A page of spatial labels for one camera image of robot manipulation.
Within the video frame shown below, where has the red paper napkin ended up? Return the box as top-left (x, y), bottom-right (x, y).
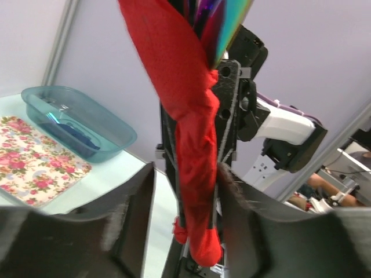
top-left (119, 1), bottom-right (222, 267)

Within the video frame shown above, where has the blue napkin roll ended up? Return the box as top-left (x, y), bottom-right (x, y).
top-left (40, 122), bottom-right (100, 159)

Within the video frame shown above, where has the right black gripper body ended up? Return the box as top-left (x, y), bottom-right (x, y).
top-left (228, 26), bottom-right (268, 142)

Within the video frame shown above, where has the teal plastic bin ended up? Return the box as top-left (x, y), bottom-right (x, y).
top-left (21, 86), bottom-right (137, 163)

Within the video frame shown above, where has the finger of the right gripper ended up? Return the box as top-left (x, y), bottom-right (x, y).
top-left (161, 60), bottom-right (242, 277)

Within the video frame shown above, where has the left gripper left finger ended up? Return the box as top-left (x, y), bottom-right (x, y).
top-left (1, 163), bottom-right (155, 277)

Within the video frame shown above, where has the iridescent knife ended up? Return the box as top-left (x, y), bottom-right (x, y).
top-left (193, 0), bottom-right (253, 68)

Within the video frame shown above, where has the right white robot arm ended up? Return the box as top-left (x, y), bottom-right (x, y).
top-left (155, 25), bottom-right (327, 277)

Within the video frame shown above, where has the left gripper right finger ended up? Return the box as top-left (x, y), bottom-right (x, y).
top-left (217, 163), bottom-right (370, 277)

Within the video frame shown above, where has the floral tray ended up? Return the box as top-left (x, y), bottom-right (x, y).
top-left (1, 116), bottom-right (92, 206)

